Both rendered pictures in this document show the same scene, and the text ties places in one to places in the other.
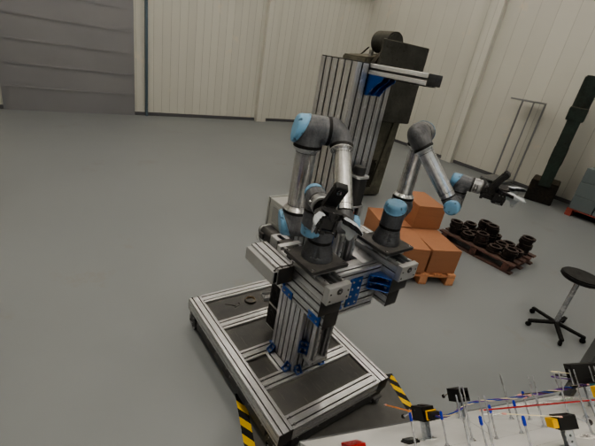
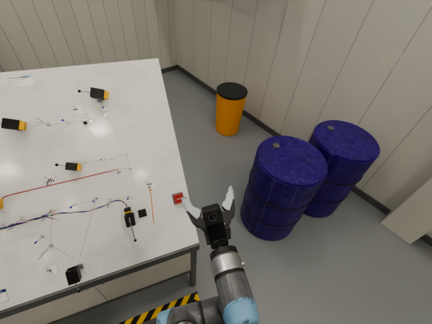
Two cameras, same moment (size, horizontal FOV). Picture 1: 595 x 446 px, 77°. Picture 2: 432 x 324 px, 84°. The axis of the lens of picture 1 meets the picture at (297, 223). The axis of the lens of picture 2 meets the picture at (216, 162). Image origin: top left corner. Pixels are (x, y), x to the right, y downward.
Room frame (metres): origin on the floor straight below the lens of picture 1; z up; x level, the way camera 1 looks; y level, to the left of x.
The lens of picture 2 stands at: (1.42, -0.14, 2.16)
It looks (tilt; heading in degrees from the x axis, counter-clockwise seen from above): 46 degrees down; 175
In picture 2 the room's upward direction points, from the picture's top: 6 degrees clockwise
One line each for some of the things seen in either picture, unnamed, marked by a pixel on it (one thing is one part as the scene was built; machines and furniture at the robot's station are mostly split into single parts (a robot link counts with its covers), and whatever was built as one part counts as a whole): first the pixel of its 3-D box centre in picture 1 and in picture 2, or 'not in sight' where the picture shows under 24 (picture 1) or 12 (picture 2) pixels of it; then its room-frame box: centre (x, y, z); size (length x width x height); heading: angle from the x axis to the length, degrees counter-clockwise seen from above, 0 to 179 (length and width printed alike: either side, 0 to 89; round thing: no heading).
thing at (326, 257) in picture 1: (318, 247); not in sight; (1.57, -0.12, 1.21); 0.15 x 0.15 x 0.10
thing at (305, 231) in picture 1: (316, 222); (224, 311); (1.28, -0.07, 1.46); 0.11 x 0.08 x 0.11; 104
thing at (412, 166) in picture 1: (410, 172); not in sight; (2.01, -0.55, 1.54); 0.15 x 0.12 x 0.55; 156
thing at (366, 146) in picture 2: not in sight; (303, 180); (-0.01, 0.83, 0.44); 1.17 x 0.72 x 0.88; 130
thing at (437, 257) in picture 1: (409, 232); not in sight; (4.04, -1.31, 0.34); 1.22 x 0.93 x 0.68; 24
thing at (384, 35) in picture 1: (361, 117); not in sight; (6.13, -0.69, 1.26); 1.36 x 1.14 x 2.53; 130
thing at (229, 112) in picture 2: not in sight; (229, 110); (-1.29, 0.20, 0.31); 0.39 x 0.39 x 0.62
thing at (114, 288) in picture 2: not in sight; (147, 273); (0.91, -0.44, 0.60); 0.55 x 0.03 x 0.39; 111
